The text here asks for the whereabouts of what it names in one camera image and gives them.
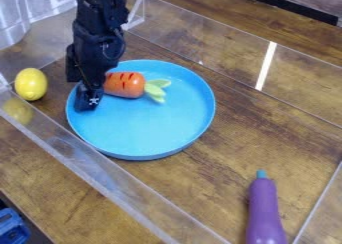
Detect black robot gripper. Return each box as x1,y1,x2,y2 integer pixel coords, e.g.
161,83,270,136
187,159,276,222
64,19,127,113

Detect yellow toy lemon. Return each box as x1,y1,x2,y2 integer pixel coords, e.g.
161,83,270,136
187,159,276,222
14,68,48,101

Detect blue round tray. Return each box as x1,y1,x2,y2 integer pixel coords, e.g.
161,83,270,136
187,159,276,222
65,60,215,160

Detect orange toy carrot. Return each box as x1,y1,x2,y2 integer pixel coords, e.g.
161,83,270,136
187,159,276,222
103,72,171,103

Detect white sheer curtain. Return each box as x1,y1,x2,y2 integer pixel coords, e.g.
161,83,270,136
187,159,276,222
0,0,131,51

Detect blue plastic object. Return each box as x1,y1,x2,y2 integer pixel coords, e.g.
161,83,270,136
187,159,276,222
0,208,30,244

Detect black bar in background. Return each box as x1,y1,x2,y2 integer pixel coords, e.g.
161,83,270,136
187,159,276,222
255,0,338,26

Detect purple toy eggplant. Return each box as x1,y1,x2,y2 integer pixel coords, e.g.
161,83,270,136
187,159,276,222
246,170,288,244

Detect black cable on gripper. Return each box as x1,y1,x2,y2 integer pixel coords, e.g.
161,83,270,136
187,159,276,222
72,19,127,62

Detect clear acrylic enclosure wall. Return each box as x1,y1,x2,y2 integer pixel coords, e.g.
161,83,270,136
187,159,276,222
0,0,342,244

